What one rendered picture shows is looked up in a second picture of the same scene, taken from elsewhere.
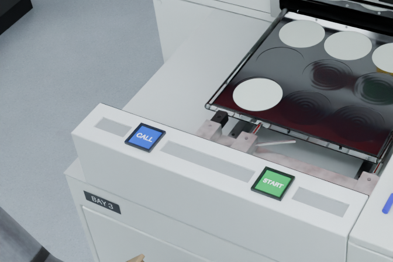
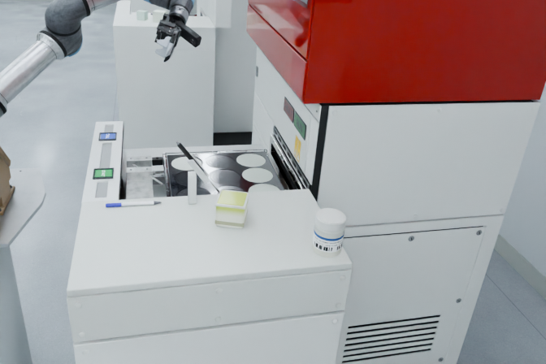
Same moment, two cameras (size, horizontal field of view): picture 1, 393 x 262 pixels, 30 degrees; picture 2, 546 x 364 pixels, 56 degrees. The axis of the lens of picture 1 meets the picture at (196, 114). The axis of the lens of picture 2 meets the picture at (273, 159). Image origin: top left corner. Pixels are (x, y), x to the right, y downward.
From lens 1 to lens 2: 130 cm
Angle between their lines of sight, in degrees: 35
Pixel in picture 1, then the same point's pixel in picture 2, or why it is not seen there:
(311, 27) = (259, 161)
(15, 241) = not seen: outside the picture
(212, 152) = (113, 153)
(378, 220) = (99, 206)
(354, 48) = (257, 177)
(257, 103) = (179, 165)
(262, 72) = (205, 159)
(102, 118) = (113, 125)
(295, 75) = (213, 168)
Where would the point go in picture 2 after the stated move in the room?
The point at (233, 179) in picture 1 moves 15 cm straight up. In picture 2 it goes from (97, 164) to (93, 118)
